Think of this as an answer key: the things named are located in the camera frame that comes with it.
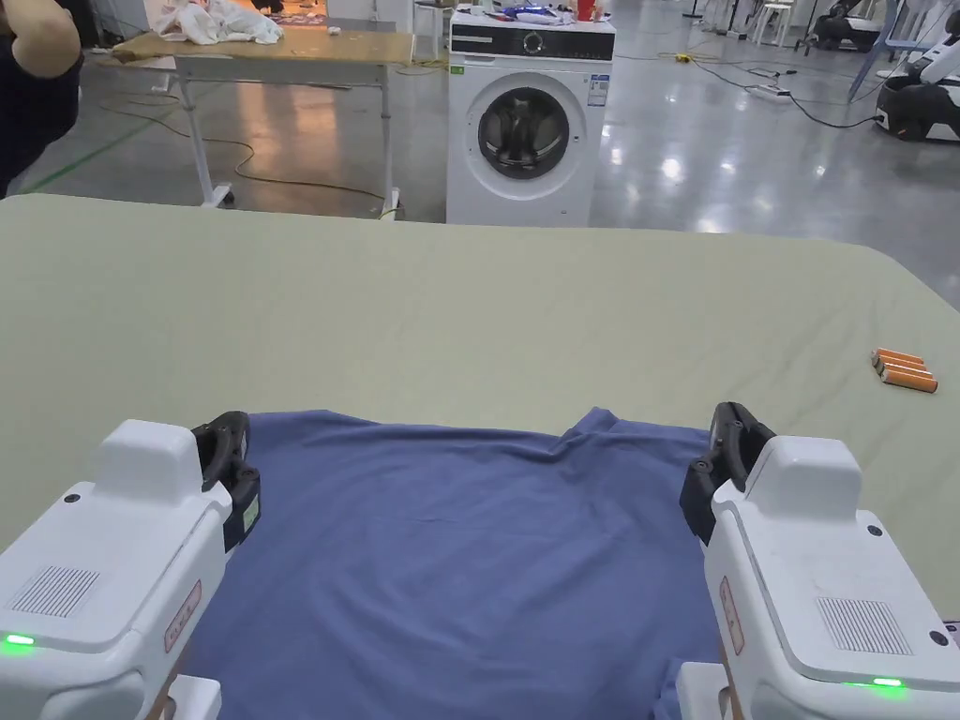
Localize yellow floor cable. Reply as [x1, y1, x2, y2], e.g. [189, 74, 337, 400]
[235, 138, 402, 222]

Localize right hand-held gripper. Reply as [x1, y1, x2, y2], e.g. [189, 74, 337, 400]
[674, 401, 960, 720]

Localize bed with pale green sheet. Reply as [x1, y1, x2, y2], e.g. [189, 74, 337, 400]
[0, 192, 960, 720]

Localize white stool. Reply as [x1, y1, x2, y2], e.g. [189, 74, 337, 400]
[750, 0, 797, 43]

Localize wooden table with white cloths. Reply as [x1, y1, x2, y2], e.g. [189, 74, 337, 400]
[111, 0, 416, 221]

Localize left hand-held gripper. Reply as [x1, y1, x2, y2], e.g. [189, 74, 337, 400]
[0, 410, 263, 720]

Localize white washing machine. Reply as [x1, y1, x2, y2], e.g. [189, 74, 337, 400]
[446, 0, 619, 229]

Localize blue shirt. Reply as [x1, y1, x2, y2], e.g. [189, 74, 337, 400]
[178, 407, 728, 720]

